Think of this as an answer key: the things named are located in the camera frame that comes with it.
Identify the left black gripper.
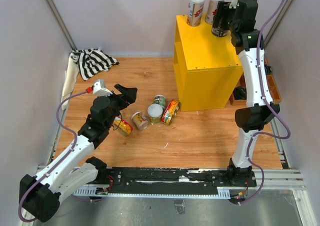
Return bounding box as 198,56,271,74
99,84,137,128

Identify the tall white lid can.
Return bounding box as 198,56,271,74
205,0,224,25
186,0,205,27

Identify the dark brown can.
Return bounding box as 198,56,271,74
211,18,228,37

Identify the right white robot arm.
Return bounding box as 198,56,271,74
211,0,280,186

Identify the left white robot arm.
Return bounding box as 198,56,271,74
18,79,138,222

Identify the orange fruit can lying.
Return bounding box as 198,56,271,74
131,111,149,131

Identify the green fruit can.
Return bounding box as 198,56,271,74
153,94,167,109

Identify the white lid yellow can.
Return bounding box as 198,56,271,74
147,104,163,124

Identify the red yellow fish tin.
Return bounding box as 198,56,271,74
112,117,133,137

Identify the striped black white cloth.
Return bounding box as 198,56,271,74
69,49,119,81

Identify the cream cloth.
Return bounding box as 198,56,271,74
61,57,79,102

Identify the yellow cabinet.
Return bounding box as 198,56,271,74
173,15,243,111

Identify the dark green item tray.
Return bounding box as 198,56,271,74
264,64,272,75

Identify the black item lower tray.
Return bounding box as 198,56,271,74
233,86,247,100

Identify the wooden compartment tray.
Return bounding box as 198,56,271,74
229,60,282,106

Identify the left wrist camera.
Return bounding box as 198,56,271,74
93,79,112,97

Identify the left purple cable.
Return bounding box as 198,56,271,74
18,87,95,223

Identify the purple cable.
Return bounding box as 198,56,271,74
18,87,95,223
233,0,292,206

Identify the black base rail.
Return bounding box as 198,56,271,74
92,167,257,196

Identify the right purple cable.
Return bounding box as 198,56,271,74
233,0,292,206

